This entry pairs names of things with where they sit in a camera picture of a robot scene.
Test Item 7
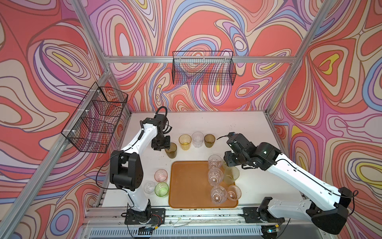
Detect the small pale green glass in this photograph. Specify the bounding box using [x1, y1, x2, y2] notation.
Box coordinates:
[222, 161, 229, 170]

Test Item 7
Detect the tall pale green glass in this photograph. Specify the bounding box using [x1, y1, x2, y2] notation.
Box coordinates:
[223, 167, 240, 185]

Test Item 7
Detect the dark olive glass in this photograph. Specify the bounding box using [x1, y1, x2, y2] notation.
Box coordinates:
[165, 142, 177, 159]

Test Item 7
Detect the yellow glass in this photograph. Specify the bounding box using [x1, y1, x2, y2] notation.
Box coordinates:
[179, 134, 192, 150]

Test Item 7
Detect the pink glass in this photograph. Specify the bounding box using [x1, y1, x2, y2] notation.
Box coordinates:
[227, 185, 242, 201]
[154, 169, 168, 183]

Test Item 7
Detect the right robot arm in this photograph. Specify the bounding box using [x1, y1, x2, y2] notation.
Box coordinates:
[224, 139, 356, 235]

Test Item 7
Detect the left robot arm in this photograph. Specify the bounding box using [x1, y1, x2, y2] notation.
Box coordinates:
[109, 114, 172, 212]

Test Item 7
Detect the brown plastic tray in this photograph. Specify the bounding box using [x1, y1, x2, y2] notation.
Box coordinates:
[169, 161, 238, 209]

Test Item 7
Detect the brown glass back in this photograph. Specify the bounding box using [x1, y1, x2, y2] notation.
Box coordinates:
[204, 134, 216, 148]

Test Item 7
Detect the small clear glass left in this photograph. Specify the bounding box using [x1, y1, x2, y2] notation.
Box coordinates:
[144, 181, 156, 194]

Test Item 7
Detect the bright green glass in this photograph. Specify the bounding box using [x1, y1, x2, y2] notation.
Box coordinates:
[155, 182, 169, 197]

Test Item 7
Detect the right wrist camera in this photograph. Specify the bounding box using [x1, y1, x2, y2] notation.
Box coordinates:
[226, 132, 257, 154]

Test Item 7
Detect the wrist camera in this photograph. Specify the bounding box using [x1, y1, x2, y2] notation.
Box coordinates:
[154, 113, 172, 134]
[226, 132, 257, 154]

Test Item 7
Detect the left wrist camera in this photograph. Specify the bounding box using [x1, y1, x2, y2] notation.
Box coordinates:
[154, 113, 172, 134]

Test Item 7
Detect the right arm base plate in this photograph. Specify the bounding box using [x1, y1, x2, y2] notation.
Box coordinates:
[240, 207, 285, 224]

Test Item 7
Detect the left black wire basket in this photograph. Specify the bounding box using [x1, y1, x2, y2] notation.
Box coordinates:
[61, 83, 128, 153]

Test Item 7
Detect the black wire basket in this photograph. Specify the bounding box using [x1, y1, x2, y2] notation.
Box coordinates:
[172, 50, 237, 86]
[61, 83, 128, 153]

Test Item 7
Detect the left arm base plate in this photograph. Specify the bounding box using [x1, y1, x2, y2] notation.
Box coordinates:
[124, 208, 166, 226]

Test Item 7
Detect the back black wire basket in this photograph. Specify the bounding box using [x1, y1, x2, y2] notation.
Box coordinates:
[172, 50, 237, 86]

